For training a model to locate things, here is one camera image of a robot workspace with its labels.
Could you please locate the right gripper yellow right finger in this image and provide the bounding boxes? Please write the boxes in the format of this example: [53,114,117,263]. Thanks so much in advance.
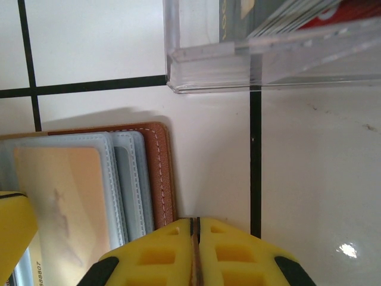
[198,217,318,286]

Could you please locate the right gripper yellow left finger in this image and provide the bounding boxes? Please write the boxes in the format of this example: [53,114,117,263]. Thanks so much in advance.
[77,217,194,286]

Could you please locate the brown leather card holder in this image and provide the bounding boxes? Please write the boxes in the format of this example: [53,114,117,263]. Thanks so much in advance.
[0,121,179,286]

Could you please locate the clear acrylic card box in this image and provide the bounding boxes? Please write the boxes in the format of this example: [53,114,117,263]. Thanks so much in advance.
[163,0,381,95]

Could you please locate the black card stack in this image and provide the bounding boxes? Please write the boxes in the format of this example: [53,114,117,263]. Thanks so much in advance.
[218,0,343,42]

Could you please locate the red card stack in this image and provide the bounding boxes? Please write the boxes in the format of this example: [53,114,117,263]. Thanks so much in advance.
[297,0,381,32]

